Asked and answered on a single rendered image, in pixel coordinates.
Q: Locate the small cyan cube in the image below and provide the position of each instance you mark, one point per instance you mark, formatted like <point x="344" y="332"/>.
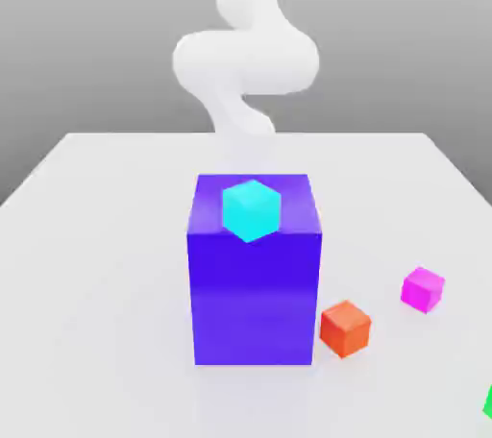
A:
<point x="250" y="211"/>

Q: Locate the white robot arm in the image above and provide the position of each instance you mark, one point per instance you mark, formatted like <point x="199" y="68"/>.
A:
<point x="246" y="61"/>

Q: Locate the small magenta cube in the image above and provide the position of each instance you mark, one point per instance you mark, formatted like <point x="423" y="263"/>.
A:
<point x="422" y="290"/>

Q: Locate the large purple box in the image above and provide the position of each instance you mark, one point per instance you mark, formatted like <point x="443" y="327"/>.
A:
<point x="253" y="299"/>

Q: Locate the small orange cube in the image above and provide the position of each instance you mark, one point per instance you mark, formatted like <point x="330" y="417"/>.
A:
<point x="344" y="330"/>

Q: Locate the small green cube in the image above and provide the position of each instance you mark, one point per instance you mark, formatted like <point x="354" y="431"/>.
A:
<point x="489" y="405"/>

